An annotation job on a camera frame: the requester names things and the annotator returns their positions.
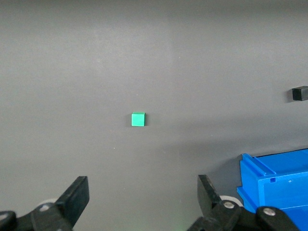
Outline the blue plastic storage bin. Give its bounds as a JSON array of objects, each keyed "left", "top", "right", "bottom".
[{"left": 236, "top": 148, "right": 308, "bottom": 231}]

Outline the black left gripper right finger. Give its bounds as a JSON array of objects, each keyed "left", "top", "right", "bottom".
[{"left": 186, "top": 174, "right": 300, "bottom": 231}]

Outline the small green cube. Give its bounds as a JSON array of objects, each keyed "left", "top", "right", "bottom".
[{"left": 131, "top": 112, "right": 147, "bottom": 127}]

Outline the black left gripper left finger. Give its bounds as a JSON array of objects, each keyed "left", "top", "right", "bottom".
[{"left": 0, "top": 176, "right": 90, "bottom": 231}]

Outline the small black cube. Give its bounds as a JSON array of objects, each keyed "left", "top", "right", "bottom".
[{"left": 292, "top": 86, "right": 308, "bottom": 102}]

